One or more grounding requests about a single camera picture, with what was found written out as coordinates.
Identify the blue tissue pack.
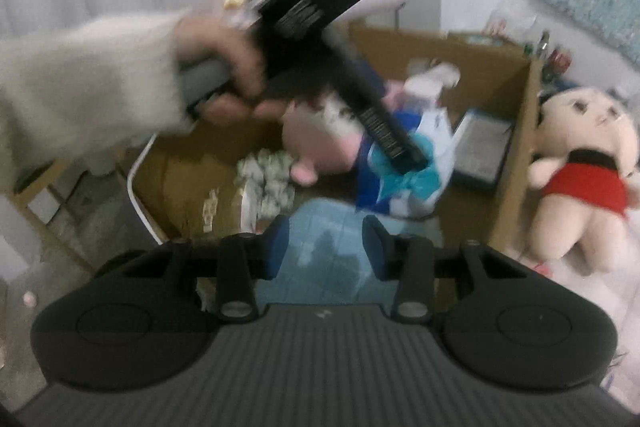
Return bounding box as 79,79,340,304
355,107,454,220

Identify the large brown cardboard box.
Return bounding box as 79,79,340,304
125,26,541,251

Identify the light blue towel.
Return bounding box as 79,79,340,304
255,198,397,311

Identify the pink round plush toy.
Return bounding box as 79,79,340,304
282,93,364,186

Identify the person's left hand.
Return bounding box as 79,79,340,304
175,14,288,126

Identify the green floral scrunchie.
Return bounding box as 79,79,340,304
236,148,295,220

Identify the pink covered folding table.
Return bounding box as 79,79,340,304
336,0,408,27

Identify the cream doll red shirt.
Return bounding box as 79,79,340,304
528,88,639,272

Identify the white fuzzy sleeve forearm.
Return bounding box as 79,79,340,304
1,12,190,190

